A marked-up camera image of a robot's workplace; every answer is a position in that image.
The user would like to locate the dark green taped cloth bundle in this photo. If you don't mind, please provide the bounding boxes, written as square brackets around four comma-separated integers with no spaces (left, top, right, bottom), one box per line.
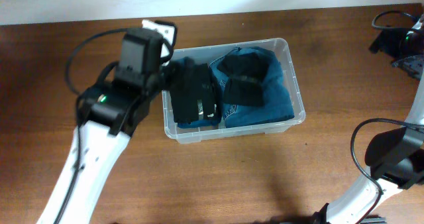
[217,53,269,107]

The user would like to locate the black shirt with logo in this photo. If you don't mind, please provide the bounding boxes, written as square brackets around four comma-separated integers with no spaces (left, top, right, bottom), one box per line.
[167,62,218,125]

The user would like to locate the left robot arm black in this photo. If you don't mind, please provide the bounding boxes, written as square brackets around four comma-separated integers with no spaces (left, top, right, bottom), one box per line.
[38,21,178,223]

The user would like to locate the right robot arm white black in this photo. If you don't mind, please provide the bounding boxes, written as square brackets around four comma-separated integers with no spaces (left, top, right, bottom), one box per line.
[309,23,423,223]

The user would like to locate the dark blue jeans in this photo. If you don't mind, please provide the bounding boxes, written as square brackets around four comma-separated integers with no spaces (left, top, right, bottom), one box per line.
[210,46,294,128]

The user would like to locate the clear plastic storage bin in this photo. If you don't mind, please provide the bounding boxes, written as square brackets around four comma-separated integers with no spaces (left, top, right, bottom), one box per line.
[162,38,306,144]

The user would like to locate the blue taped cloth bundle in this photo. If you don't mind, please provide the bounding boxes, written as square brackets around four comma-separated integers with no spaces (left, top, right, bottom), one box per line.
[170,56,222,129]

